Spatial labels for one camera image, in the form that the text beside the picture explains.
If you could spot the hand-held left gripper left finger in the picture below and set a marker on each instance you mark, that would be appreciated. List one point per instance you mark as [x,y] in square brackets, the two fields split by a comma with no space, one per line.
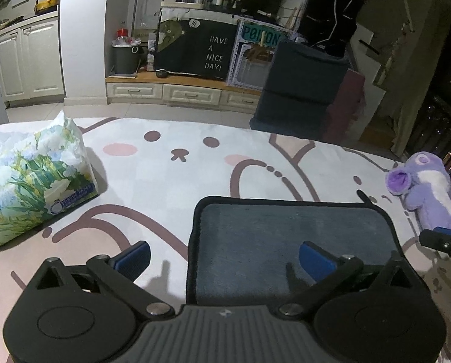
[134,257]

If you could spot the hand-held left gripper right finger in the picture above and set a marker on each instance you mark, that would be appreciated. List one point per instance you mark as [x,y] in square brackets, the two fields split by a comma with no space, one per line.
[315,260]

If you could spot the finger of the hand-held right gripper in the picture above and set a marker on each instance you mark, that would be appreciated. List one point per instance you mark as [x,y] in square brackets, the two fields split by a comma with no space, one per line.
[442,240]

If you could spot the dark grey towel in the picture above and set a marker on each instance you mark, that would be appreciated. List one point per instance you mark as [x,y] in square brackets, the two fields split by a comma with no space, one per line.
[248,234]

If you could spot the purple plush toy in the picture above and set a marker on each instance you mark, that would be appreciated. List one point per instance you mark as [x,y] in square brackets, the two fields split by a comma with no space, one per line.
[429,189]

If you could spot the floral tissue pack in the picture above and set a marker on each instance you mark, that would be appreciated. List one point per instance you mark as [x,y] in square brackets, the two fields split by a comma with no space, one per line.
[28,181]

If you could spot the cream low drawer cabinet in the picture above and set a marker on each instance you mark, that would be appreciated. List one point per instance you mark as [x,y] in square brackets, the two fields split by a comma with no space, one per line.
[180,92]

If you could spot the dark blue padded chair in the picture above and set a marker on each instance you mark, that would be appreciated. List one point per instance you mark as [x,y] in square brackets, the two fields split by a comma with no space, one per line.
[301,87]

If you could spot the black computer mouse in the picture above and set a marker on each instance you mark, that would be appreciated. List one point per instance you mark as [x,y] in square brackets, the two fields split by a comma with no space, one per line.
[161,72]

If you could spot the dark green trash bin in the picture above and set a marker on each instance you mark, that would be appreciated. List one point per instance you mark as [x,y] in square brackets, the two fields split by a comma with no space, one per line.
[126,58]

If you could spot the black printed cloth cover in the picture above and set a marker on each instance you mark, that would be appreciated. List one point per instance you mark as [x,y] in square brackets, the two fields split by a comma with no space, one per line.
[195,49]

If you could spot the white kitchen cabinet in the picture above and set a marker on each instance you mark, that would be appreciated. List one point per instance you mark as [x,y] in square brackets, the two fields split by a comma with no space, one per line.
[28,60]

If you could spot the teal framed sign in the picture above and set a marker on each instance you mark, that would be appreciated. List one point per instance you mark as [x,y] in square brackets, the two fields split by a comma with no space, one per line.
[255,37]

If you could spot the black hanging jacket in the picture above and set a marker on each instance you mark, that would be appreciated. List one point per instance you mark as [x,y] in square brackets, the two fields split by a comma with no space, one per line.
[331,11]

